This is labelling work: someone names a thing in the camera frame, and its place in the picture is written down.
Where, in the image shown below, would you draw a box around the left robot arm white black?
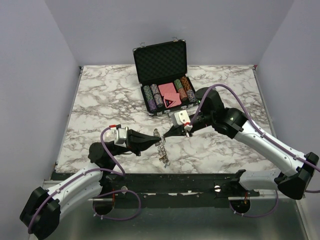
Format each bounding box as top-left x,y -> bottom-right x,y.
19,125 -> 161,240

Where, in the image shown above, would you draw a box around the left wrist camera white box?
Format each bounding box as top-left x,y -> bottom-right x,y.
109,124 -> 129,147

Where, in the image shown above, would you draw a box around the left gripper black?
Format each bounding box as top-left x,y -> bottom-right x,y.
111,126 -> 161,157

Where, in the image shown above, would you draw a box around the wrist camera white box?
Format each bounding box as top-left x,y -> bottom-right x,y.
109,124 -> 129,147
171,110 -> 193,138

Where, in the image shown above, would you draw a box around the silver disc keyring holder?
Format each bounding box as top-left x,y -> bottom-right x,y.
153,128 -> 171,169

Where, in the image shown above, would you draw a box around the pink playing card deck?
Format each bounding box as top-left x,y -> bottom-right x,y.
158,82 -> 182,109

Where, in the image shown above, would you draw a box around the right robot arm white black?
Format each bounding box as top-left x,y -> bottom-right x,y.
164,87 -> 319,200

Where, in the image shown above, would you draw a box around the black poker chip case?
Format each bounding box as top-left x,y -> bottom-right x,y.
133,39 -> 199,117

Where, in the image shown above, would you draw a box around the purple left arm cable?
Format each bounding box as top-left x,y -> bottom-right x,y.
27,126 -> 142,235

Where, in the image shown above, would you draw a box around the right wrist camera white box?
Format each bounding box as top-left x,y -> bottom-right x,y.
171,110 -> 193,138

